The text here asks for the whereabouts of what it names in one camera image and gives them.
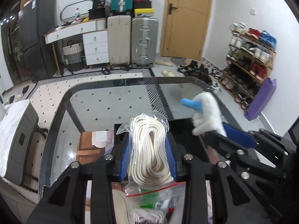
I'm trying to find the white plush toy blue ear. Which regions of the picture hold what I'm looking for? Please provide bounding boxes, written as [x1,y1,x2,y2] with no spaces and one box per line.
[180,92,227,137]

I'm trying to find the green white cotton pack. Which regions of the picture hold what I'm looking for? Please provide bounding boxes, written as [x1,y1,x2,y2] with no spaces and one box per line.
[137,189,171,210]

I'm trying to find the bagged white rope coil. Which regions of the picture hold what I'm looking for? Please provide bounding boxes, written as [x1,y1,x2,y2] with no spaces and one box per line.
[115,112,187,224]

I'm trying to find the bagged adidas white laces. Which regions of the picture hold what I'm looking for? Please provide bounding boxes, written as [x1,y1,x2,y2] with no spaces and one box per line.
[131,208,167,223]

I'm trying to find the purple bag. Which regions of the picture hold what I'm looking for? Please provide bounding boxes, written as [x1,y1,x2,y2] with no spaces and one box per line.
[244,77,277,121]

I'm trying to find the anime printed table mat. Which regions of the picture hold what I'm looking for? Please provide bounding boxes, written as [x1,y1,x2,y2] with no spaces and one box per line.
[75,131,129,223]

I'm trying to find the black storage box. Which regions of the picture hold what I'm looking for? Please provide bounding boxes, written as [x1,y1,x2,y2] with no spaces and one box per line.
[112,118,209,181]

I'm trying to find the wooden shoe rack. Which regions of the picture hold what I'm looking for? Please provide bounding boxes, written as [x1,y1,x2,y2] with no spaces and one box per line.
[220,22,277,111]

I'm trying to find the grey white side cabinet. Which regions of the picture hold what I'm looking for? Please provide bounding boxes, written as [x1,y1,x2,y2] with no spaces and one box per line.
[1,100,48,193]

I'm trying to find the wooden door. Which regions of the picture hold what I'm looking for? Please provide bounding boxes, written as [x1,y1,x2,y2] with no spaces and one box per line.
[160,0,212,59]

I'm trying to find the striped laundry basket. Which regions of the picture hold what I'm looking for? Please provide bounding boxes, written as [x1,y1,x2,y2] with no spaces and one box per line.
[62,41,84,72]

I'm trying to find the silver suitcase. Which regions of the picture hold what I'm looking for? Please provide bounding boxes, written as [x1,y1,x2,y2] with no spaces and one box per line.
[131,17,159,67]

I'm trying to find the beige suitcase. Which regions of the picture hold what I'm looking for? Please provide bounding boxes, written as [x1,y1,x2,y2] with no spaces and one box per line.
[107,15,132,65]

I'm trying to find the stack of shoe boxes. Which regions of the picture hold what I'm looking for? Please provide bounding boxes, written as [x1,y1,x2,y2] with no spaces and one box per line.
[133,0,154,17]

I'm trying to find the white drawer desk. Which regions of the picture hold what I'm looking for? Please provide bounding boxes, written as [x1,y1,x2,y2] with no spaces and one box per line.
[44,18,110,72]

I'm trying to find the black refrigerator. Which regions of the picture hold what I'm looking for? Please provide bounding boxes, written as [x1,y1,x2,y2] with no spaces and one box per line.
[18,0,57,83]

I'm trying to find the plastic water bottle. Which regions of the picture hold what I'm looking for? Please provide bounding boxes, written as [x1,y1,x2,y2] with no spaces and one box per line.
[75,8,81,23]

